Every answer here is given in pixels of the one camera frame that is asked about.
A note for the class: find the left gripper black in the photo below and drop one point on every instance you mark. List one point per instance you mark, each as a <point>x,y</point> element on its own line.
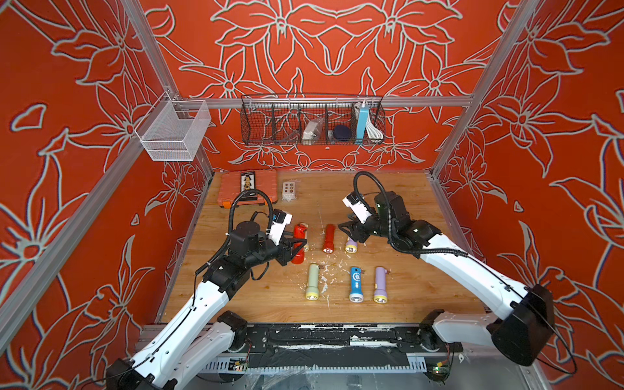
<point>285,253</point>

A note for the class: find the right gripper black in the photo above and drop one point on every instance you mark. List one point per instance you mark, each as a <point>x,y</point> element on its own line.
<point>355,227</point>

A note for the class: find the red flashlight front row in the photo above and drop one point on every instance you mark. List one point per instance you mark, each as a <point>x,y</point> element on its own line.
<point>301,246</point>

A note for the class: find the red flashlight row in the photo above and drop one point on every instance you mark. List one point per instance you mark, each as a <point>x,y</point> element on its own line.
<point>328,245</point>
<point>301,246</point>

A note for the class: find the purple flashlight back row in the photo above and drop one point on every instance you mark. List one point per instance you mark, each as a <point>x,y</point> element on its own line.
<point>351,246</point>

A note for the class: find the purple flashlight row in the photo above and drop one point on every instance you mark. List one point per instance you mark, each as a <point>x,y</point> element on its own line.
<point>351,246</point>
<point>380,294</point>

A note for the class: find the red flashlight back row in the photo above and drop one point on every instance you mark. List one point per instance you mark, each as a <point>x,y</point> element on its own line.
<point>328,245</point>

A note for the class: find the green flashlight front row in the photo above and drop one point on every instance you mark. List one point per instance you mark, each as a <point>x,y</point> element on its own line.
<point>312,289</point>

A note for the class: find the blue flashlight front row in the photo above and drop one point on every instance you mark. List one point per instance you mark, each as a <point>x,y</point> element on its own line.
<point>356,294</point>

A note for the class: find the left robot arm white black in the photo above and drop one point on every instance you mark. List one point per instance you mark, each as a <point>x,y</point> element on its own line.
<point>203,329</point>

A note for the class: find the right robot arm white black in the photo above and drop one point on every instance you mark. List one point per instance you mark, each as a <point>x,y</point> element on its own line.
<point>520,321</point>

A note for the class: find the purple flashlight front row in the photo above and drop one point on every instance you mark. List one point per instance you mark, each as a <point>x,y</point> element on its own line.
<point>380,294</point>

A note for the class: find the white button box in bag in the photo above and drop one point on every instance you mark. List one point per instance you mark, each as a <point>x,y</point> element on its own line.
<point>289,191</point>

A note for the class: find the black card on case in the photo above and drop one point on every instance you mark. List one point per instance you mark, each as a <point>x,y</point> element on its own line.
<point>247,181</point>

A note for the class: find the orange tool case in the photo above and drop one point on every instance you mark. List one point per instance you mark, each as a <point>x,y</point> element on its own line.
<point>265,180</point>

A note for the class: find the dark blue round item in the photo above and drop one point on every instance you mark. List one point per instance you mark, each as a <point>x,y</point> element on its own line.
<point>341,133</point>

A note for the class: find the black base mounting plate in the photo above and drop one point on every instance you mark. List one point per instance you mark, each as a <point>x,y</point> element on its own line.
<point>331,348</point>

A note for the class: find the white bagged item in basket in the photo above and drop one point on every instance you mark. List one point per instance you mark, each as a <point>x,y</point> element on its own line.
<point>312,132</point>

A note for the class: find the light blue box in basket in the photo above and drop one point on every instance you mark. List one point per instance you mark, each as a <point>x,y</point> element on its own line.
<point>362,112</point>

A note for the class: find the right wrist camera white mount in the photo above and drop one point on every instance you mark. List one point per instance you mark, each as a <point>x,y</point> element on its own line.
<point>359,208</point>

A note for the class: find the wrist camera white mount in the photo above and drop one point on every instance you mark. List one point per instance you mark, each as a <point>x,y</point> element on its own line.
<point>279,221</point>
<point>359,208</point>

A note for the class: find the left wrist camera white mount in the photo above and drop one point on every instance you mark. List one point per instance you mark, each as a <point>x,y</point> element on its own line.
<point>279,221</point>

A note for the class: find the black wire wall basket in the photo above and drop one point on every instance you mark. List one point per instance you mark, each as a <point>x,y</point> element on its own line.
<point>279,119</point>

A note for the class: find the clear plastic wall bin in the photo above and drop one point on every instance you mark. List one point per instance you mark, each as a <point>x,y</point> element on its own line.
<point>174,130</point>

